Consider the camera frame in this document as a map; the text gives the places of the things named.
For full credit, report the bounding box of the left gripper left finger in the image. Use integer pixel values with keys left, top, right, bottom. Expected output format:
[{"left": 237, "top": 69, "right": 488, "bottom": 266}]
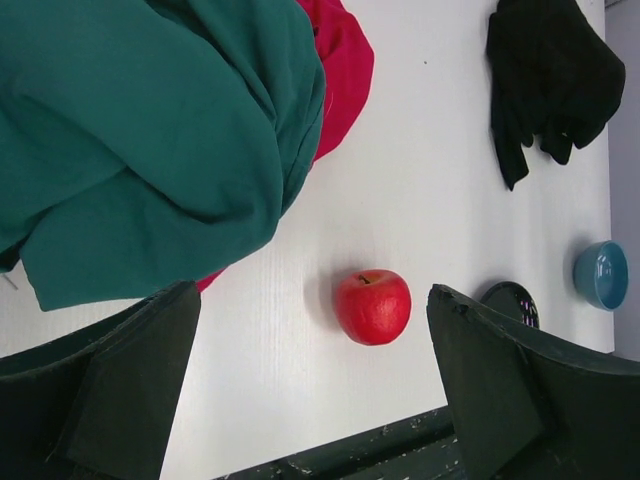
[{"left": 1, "top": 282, "right": 201, "bottom": 479}]

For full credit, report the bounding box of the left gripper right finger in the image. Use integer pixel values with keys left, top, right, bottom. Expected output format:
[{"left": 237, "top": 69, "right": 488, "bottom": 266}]
[{"left": 427, "top": 284, "right": 639, "bottom": 479}]

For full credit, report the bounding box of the teal cloth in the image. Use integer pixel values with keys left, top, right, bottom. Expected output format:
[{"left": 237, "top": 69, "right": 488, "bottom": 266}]
[{"left": 1, "top": 1, "right": 326, "bottom": 311}]

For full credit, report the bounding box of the black cloth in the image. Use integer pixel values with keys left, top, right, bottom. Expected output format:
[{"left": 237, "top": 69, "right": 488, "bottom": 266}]
[{"left": 486, "top": 0, "right": 626, "bottom": 189}]

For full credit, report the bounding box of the red cloth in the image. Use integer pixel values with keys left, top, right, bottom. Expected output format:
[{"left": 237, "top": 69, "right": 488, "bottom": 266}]
[{"left": 195, "top": 0, "right": 376, "bottom": 293}]

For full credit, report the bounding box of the black plate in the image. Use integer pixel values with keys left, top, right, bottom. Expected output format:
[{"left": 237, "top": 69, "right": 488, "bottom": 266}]
[{"left": 480, "top": 281, "right": 540, "bottom": 329}]

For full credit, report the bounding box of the blue bowl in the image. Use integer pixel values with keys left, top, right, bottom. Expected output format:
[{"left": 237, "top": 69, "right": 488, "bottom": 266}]
[{"left": 572, "top": 240, "right": 629, "bottom": 312}]

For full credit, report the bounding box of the red apple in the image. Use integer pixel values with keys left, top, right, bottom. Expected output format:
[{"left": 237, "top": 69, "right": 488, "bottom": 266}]
[{"left": 333, "top": 269, "right": 412, "bottom": 346}]

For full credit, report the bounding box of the black speckled table rail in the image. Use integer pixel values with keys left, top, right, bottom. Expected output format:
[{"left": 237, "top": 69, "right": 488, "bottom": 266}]
[{"left": 225, "top": 407, "right": 468, "bottom": 480}]

